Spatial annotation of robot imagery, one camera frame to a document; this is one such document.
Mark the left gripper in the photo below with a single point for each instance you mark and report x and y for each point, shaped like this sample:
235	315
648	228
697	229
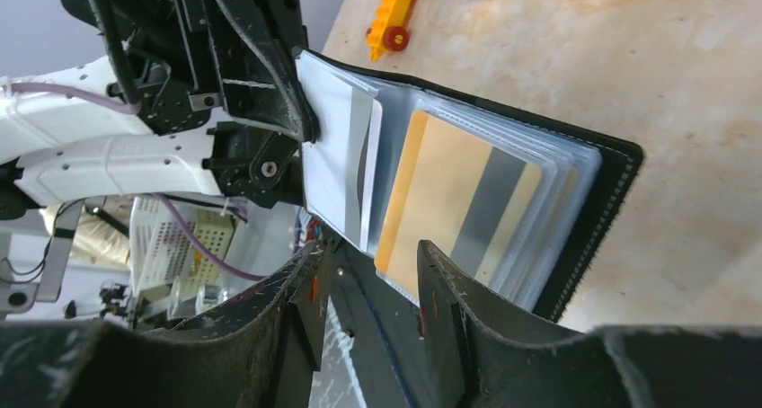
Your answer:
163	63

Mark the black leather card holder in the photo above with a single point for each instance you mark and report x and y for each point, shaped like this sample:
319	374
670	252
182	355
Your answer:
585	178

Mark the white credit card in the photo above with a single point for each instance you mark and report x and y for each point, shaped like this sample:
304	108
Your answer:
339	167

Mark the yellow toy car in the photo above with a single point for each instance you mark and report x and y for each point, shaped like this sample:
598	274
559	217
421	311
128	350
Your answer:
388	31

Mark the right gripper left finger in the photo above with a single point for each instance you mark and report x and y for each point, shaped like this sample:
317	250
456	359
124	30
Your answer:
260	348

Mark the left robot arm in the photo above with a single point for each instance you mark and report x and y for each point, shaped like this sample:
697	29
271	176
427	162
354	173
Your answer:
63	138

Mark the gold credit card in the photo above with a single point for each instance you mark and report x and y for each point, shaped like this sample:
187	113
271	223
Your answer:
458	191

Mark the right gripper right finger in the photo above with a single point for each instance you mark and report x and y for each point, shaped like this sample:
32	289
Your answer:
484	351

